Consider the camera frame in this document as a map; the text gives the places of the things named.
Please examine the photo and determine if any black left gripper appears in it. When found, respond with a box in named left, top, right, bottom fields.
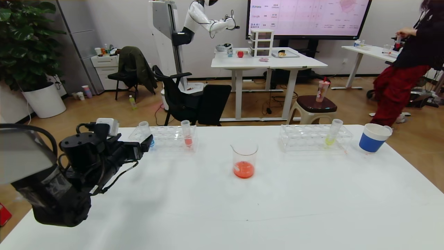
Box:
left=110, top=134, right=153, bottom=167

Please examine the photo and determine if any blue pigment test tube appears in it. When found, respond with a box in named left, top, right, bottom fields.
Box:
left=138, top=121, right=155, bottom=148

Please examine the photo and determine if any clear plastic test tube rack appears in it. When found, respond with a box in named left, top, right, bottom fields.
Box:
left=129, top=125, right=197, bottom=154
left=279, top=124, right=353, bottom=152

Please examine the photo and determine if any pink pigment test tube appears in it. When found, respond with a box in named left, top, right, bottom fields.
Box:
left=181, top=120, right=193, bottom=148

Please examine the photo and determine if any clear glass beaker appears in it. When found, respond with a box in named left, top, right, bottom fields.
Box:
left=230, top=139, right=259, bottom=180

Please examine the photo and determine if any yellow pigment test tube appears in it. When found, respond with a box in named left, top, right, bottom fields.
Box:
left=324, top=118, right=343, bottom=146

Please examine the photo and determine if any black office chair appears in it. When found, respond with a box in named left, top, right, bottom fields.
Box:
left=153, top=65, right=232, bottom=127

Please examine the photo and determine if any black four-legged chair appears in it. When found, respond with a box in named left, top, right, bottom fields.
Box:
left=108, top=65, right=139, bottom=101

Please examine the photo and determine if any olive green jacket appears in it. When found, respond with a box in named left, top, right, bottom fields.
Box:
left=118, top=46, right=157, bottom=95

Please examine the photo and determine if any white drawer cabinet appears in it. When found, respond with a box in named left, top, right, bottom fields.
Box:
left=91, top=55, right=127, bottom=91

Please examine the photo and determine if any white plant pot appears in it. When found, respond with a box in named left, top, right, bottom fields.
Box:
left=22, top=82, right=66, bottom=118

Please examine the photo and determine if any tall grey metal locker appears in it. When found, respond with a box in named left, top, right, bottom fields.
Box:
left=57, top=0, right=104, bottom=95

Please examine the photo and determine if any white humanoid robot on stand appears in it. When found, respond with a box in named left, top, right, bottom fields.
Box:
left=150, top=0, right=240, bottom=111

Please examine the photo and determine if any white double desk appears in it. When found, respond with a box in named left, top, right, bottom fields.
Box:
left=211, top=47, right=328, bottom=123

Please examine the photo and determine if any small clear drawer organizer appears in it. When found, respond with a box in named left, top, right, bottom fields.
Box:
left=249, top=30, right=274, bottom=58

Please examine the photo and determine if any large green leafy plant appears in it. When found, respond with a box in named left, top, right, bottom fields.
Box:
left=0, top=0, right=67, bottom=92

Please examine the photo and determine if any red flat object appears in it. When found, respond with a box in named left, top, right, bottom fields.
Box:
left=0, top=203, right=12, bottom=227

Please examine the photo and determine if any grey tray with food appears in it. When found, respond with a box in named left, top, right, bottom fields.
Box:
left=272, top=50, right=300, bottom=58

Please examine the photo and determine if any brown topped plastic stool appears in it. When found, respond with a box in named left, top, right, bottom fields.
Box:
left=288, top=95, right=338, bottom=125

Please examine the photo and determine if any drink cup with red straw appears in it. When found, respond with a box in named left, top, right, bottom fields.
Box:
left=315, top=77, right=330, bottom=102

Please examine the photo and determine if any blue and white paper cup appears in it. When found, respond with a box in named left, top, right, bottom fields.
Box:
left=359, top=123, right=392, bottom=153

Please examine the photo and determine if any white single desk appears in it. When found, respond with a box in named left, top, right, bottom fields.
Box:
left=341, top=45, right=411, bottom=117

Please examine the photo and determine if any black mobile robot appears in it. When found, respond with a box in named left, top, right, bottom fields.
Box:
left=366, top=75, right=444, bottom=108

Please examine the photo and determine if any person in red trousers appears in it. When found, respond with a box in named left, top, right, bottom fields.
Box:
left=369, top=0, right=444, bottom=127

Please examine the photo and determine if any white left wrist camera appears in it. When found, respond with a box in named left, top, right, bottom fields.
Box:
left=96, top=118, right=120, bottom=137

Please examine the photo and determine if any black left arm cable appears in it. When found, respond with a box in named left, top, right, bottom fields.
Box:
left=0, top=123, right=59, bottom=157

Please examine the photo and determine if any large wall display screen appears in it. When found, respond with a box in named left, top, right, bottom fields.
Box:
left=246, top=0, right=372, bottom=41

